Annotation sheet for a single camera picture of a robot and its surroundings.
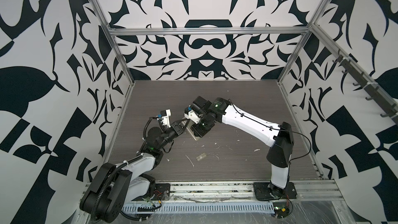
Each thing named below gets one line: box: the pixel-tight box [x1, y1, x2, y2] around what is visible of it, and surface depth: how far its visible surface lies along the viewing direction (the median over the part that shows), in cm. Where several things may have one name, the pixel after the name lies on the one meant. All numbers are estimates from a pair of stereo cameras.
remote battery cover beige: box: [195, 152, 207, 162], surface depth 87 cm
